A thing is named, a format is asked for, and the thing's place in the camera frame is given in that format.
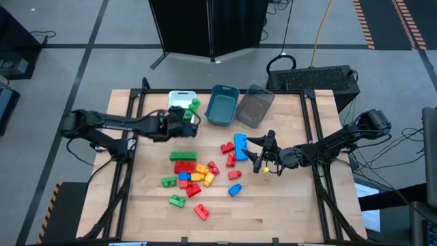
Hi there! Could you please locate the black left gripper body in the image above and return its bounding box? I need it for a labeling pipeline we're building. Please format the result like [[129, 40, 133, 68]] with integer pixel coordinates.
[[153, 106, 201, 142]]

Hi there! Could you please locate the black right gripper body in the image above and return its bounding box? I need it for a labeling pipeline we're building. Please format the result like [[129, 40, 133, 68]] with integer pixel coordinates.
[[253, 129, 286, 174]]

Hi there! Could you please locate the blue large block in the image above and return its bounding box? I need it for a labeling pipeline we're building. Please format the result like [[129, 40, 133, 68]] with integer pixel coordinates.
[[234, 133, 251, 162]]

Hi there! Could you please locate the red large four-stud block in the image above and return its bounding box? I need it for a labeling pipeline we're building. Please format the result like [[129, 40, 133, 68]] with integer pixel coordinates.
[[173, 160, 197, 174]]

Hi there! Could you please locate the green two-stud block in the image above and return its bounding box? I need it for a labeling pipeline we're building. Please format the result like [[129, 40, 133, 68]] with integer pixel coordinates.
[[160, 175, 178, 188], [169, 194, 186, 208]]

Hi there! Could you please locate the white plastic bin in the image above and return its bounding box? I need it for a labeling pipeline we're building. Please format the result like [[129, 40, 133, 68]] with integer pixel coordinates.
[[168, 90, 198, 126]]

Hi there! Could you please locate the transparent grey plastic bin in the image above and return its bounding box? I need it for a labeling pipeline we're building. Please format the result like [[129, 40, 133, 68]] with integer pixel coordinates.
[[235, 84, 276, 130]]

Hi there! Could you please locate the teal plastic bin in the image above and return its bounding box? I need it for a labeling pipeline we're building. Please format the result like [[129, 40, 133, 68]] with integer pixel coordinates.
[[204, 84, 240, 126]]

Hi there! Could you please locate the black perforated computer case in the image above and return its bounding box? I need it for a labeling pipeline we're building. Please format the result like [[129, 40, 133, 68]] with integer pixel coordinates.
[[266, 64, 361, 113]]

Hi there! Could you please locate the black folding screen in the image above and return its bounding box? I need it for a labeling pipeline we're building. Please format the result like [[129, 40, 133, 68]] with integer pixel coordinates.
[[148, 0, 270, 71]]

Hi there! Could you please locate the black mat orange striped edge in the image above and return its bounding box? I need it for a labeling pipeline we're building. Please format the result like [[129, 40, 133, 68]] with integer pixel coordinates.
[[37, 181, 90, 245], [353, 0, 427, 51]]

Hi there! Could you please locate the dark monitor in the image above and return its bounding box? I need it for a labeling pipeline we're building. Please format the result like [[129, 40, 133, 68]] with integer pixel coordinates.
[[0, 81, 21, 137]]

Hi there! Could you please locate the dark desk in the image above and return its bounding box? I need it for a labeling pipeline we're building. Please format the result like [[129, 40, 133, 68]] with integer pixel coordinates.
[[0, 6, 44, 81]]

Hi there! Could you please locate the black cable loop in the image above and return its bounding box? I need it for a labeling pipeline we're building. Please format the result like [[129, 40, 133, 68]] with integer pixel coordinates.
[[266, 53, 298, 81]]

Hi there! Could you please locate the yellow cable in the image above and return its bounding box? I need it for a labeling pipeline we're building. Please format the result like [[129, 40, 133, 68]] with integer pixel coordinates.
[[309, 0, 334, 68]]

